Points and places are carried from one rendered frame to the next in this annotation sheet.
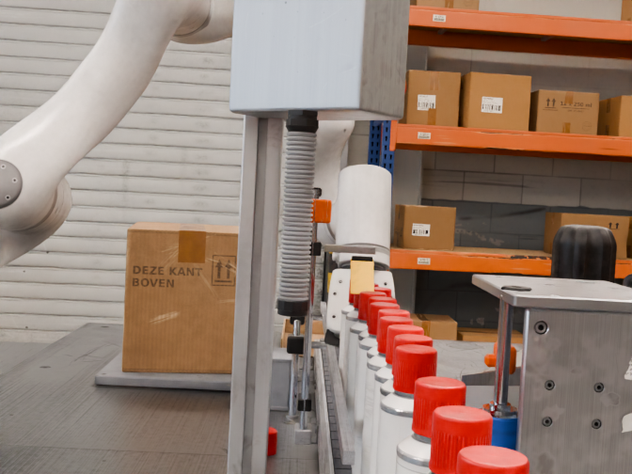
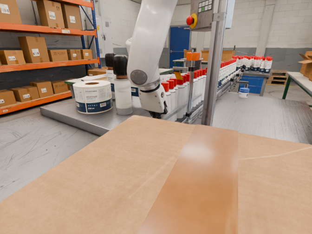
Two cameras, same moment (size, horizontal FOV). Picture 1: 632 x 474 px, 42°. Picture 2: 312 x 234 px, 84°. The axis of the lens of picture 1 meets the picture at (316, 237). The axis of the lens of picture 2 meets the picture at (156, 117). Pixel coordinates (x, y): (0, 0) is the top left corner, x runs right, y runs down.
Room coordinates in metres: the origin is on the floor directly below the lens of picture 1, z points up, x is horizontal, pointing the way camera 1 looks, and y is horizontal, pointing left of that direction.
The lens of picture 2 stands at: (1.76, 0.27, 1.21)
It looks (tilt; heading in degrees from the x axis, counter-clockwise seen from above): 22 degrees down; 213
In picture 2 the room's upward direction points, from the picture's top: straight up
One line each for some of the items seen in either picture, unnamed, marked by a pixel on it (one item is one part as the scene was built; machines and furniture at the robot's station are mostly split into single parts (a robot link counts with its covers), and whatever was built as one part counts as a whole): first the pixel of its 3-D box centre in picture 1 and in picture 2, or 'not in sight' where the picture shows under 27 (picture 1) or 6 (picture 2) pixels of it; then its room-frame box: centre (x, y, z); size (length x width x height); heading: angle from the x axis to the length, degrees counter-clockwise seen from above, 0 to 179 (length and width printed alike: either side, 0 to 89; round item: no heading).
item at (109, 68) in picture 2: not in sight; (112, 74); (0.86, -0.68, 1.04); 0.09 x 0.09 x 0.29
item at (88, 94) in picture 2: not in sight; (94, 95); (1.14, -0.55, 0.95); 0.20 x 0.20 x 0.14
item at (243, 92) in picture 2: not in sight; (243, 92); (0.19, 0.13, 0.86); 0.07 x 0.07 x 0.07
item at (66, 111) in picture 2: not in sight; (126, 102); (0.90, -0.52, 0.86); 0.80 x 0.67 x 0.05; 1
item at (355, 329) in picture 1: (368, 375); (178, 98); (1.01, -0.07, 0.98); 0.05 x 0.05 x 0.20
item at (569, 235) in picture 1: (577, 337); (122, 85); (1.10, -0.36, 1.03); 0.09 x 0.09 x 0.30
